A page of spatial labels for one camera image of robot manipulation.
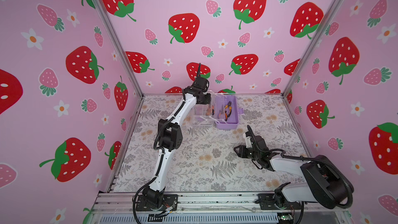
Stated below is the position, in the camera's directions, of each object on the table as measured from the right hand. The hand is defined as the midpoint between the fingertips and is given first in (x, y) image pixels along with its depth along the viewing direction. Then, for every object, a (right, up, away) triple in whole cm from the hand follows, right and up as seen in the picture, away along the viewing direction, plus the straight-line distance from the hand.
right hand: (235, 149), depth 90 cm
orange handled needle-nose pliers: (-7, +22, +17) cm, 28 cm away
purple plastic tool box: (-2, +22, +19) cm, 29 cm away
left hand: (-16, +30, +8) cm, 35 cm away
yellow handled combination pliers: (0, +27, +23) cm, 35 cm away
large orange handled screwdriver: (-13, +23, +8) cm, 28 cm away
